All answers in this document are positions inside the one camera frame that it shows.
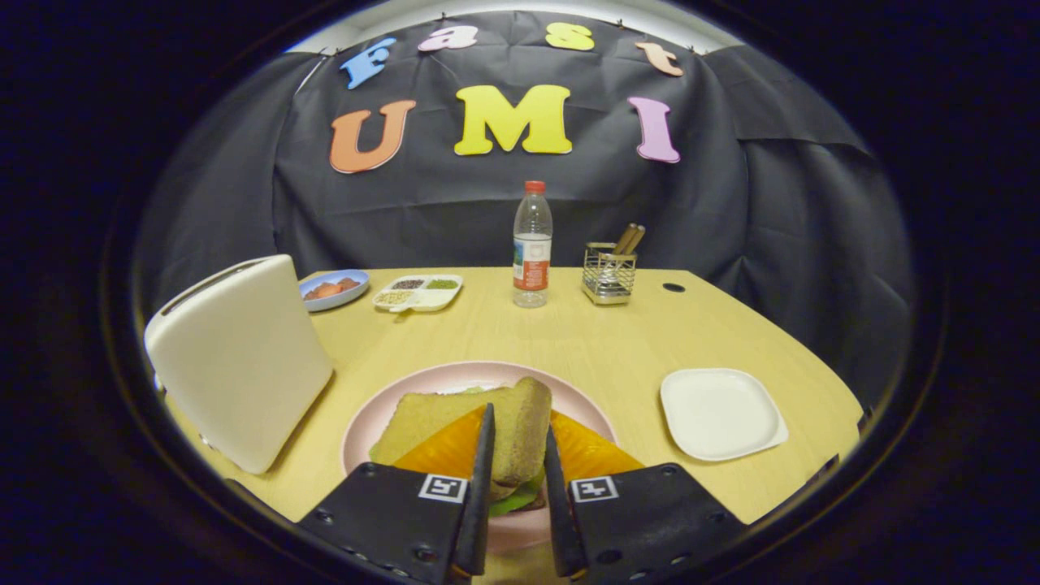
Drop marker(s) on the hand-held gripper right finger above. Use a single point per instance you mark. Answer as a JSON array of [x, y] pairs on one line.
[[556, 504]]

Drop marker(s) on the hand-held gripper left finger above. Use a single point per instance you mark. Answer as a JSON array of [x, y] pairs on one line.
[[483, 487]]

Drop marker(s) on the green lettuce leaf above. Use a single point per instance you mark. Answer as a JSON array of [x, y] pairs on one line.
[[512, 500]]

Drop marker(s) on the brown toast slice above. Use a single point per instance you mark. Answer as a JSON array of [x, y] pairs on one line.
[[520, 431]]

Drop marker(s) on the pink round plate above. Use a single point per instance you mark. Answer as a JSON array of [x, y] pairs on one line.
[[382, 414]]

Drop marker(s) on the white square plate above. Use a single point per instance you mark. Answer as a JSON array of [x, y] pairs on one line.
[[719, 414]]

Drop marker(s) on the white divided seed tray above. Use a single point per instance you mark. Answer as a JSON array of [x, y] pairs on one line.
[[422, 299]]

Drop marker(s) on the clear plastic water bottle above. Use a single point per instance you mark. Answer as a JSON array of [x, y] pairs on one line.
[[532, 260]]

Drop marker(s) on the blue plate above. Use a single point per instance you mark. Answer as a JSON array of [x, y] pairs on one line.
[[317, 305]]

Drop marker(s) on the red food pieces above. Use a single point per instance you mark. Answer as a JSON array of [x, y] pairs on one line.
[[329, 288]]

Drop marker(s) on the white toaster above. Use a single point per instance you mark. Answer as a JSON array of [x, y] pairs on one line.
[[240, 357]]

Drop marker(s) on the black backdrop cloth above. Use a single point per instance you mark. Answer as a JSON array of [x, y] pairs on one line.
[[455, 211]]

